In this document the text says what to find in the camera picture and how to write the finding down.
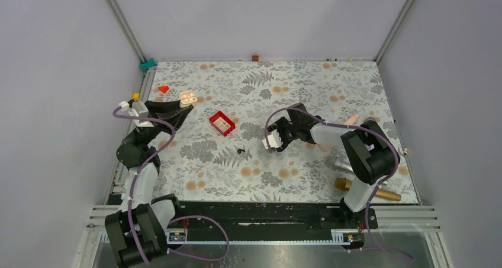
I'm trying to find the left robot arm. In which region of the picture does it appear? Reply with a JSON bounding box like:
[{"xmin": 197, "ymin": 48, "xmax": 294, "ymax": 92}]
[{"xmin": 105, "ymin": 100, "xmax": 194, "ymax": 267}]

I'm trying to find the beige earbud charging case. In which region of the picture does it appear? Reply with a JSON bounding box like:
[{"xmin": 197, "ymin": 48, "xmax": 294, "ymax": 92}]
[{"xmin": 179, "ymin": 91, "xmax": 198, "ymax": 108}]

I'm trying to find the silver microphone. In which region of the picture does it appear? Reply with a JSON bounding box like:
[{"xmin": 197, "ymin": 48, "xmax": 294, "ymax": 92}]
[{"xmin": 325, "ymin": 156, "xmax": 353, "ymax": 173}]

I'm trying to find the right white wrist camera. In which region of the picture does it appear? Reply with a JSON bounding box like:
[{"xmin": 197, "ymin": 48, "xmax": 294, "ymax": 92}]
[{"xmin": 262, "ymin": 129, "xmax": 284, "ymax": 151}]

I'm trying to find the pink toy microphone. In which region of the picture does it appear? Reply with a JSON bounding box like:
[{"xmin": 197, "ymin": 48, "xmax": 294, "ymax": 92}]
[{"xmin": 318, "ymin": 114, "xmax": 361, "ymax": 153}]

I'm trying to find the orange triangle block upper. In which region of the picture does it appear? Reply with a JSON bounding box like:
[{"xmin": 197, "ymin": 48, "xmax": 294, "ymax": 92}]
[{"xmin": 157, "ymin": 85, "xmax": 170, "ymax": 93}]

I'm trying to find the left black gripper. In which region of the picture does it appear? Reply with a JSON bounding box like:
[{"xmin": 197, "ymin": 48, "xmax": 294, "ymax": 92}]
[{"xmin": 128, "ymin": 99, "xmax": 193, "ymax": 146}]

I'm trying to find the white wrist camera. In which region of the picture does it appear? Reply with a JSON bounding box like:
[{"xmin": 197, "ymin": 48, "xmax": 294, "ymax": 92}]
[
  {"xmin": 262, "ymin": 129, "xmax": 284, "ymax": 151},
  {"xmin": 119, "ymin": 101, "xmax": 154, "ymax": 128}
]

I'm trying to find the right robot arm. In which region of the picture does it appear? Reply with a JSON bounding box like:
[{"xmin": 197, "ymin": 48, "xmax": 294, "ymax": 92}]
[{"xmin": 262, "ymin": 103, "xmax": 400, "ymax": 228}]

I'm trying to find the teal block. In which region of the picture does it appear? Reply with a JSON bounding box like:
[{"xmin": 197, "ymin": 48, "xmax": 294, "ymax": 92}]
[{"xmin": 139, "ymin": 58, "xmax": 157, "ymax": 71}]

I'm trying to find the floral patterned mat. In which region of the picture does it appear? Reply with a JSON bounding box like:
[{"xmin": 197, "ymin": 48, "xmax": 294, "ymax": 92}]
[{"xmin": 149, "ymin": 61, "xmax": 403, "ymax": 203}]

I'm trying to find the red plastic basket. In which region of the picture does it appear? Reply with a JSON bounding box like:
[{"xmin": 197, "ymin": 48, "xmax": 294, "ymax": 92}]
[{"xmin": 208, "ymin": 111, "xmax": 236, "ymax": 137}]

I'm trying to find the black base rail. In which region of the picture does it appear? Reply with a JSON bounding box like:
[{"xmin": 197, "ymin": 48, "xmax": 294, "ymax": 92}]
[{"xmin": 166, "ymin": 201, "xmax": 378, "ymax": 243}]

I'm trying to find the gold microphone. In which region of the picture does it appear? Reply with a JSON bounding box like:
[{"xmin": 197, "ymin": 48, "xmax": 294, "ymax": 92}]
[{"xmin": 334, "ymin": 177, "xmax": 401, "ymax": 202}]

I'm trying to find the purple glitter microphone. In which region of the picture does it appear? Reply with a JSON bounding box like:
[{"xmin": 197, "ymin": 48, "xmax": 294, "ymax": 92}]
[{"xmin": 362, "ymin": 117, "xmax": 378, "ymax": 151}]

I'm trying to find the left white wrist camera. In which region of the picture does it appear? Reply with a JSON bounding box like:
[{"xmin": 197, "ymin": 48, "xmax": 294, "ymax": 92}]
[{"xmin": 119, "ymin": 101, "xmax": 154, "ymax": 128}]

